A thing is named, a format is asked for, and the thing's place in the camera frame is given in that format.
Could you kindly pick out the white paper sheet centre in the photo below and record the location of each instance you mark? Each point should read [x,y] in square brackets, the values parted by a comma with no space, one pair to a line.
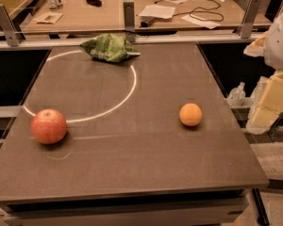
[157,11]

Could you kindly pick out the middle metal bracket post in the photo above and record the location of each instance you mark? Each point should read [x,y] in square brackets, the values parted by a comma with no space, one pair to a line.
[129,20]

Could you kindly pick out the left metal bracket post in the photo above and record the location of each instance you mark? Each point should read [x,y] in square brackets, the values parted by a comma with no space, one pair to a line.
[9,30]

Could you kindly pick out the orange fruit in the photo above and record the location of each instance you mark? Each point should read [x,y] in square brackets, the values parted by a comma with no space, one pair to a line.
[190,114]

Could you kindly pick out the small paper packet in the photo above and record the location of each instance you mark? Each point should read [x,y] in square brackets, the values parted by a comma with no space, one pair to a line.
[48,18]

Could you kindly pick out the red apple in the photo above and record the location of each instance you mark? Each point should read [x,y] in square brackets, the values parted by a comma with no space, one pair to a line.
[48,126]

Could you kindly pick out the wooden back desk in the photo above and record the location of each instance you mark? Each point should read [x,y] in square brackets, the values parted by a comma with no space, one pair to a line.
[78,16]

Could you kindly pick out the metal bracket post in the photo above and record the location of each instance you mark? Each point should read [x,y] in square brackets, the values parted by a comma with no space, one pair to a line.
[9,30]
[129,20]
[245,29]

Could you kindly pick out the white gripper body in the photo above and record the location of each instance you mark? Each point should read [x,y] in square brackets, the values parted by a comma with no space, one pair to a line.
[280,44]

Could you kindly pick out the white paper sheet right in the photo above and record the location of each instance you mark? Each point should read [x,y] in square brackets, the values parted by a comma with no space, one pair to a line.
[199,21]

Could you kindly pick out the green jalapeno chip bag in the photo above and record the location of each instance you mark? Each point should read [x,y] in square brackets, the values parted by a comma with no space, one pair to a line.
[109,47]

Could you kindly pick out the right metal bracket post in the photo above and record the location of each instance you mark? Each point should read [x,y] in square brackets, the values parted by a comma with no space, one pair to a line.
[245,29]

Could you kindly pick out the black computer mouse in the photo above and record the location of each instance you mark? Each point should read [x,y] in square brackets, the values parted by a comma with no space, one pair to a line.
[95,3]

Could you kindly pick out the clear plastic bottle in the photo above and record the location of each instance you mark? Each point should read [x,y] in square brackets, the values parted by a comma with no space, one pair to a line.
[236,95]

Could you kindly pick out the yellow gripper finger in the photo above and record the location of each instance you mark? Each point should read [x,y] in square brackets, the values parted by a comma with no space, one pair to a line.
[256,48]
[267,104]

